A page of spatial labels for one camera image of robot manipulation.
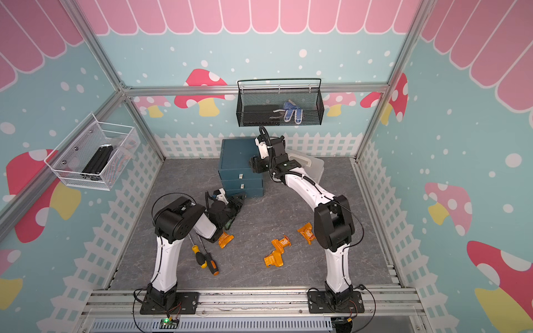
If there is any orange cookie packet far left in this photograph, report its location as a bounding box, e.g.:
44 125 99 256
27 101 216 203
218 232 235 249

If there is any black box in white basket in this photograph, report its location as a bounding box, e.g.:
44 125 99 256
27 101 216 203
81 144 113 181

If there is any white slotted cable duct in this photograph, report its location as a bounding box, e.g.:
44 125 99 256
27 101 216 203
87 317 333 332

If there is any orange cookie packet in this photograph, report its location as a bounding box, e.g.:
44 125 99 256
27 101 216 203
298 223 316 245
264 250 284 267
218 232 235 249
271 235 291 254

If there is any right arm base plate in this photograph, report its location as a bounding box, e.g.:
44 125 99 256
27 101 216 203
307 288 365 315

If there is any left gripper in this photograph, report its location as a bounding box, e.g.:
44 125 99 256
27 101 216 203
219 191 247 228

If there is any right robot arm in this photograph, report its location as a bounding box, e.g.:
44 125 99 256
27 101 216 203
250 126 357 309

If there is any small green circuit board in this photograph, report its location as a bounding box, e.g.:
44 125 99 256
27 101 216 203
159 317 180 330

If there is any orange handled screwdriver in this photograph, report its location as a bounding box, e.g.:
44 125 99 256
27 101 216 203
198 236 219 276

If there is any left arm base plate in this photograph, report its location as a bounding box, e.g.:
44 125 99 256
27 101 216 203
140 292 200 316

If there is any teal three-drawer cabinet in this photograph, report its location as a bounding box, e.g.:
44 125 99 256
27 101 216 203
219 137 264 198

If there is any yellow handled screwdriver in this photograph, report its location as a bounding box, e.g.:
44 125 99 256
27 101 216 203
188 234 208 269

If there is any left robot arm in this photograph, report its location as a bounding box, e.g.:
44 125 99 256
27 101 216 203
145 190 247 312

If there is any orange cookie packet right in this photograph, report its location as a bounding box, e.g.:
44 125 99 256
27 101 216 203
298 223 316 245

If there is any white wire wall basket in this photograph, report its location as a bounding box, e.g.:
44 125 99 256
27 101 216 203
44 114 141 191

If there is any black wire wall basket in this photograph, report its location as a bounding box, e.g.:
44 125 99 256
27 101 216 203
236 78 325 127

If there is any orange cookie packet lower centre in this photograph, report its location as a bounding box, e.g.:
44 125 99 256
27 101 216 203
264 250 284 267

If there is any white plastic lidded box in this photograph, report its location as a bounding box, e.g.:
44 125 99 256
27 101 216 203
286 149 324 183

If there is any blue white item in basket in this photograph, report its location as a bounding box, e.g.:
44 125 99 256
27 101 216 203
273 100 303 125

